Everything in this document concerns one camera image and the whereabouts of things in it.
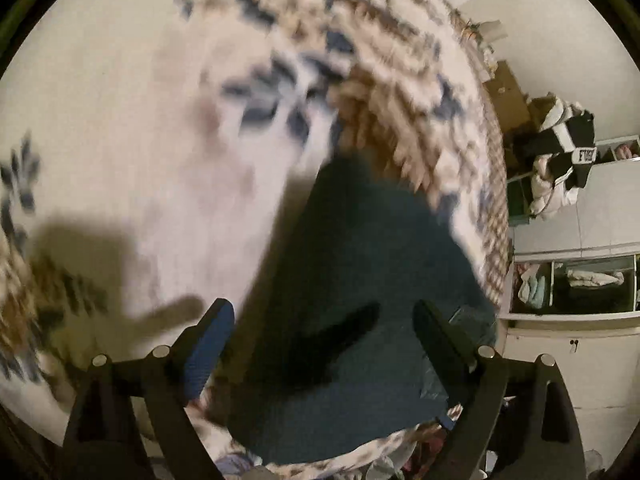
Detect teal storage box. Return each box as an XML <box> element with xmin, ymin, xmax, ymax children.
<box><xmin>507</xmin><ymin>177</ymin><xmax>534</xmax><ymax>226</ymax></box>

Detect white wardrobe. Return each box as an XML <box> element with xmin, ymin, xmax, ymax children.
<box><xmin>497</xmin><ymin>134</ymin><xmax>640</xmax><ymax>461</ymax></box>

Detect floral bed sheet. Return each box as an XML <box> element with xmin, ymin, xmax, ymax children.
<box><xmin>0</xmin><ymin>0</ymin><xmax>516</xmax><ymax>480</ymax></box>

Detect white puffer jacket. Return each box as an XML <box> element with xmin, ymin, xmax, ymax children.
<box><xmin>529</xmin><ymin>94</ymin><xmax>583</xmax><ymax>219</ymax></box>

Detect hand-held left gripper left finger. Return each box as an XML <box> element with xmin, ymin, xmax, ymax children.
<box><xmin>62</xmin><ymin>297</ymin><xmax>236</xmax><ymax>480</ymax></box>

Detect white nightstand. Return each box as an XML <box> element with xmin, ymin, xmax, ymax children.
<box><xmin>462</xmin><ymin>19</ymin><xmax>504</xmax><ymax>83</ymax></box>

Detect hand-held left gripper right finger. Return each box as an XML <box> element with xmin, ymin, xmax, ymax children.
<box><xmin>412</xmin><ymin>300</ymin><xmax>589</xmax><ymax>480</ymax></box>

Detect black and white jacket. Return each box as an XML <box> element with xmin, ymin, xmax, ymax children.
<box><xmin>517</xmin><ymin>107</ymin><xmax>599</xmax><ymax>192</ymax></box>

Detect dark blue jeans pants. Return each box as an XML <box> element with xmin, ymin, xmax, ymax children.
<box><xmin>227</xmin><ymin>152</ymin><xmax>501</xmax><ymax>466</ymax></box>

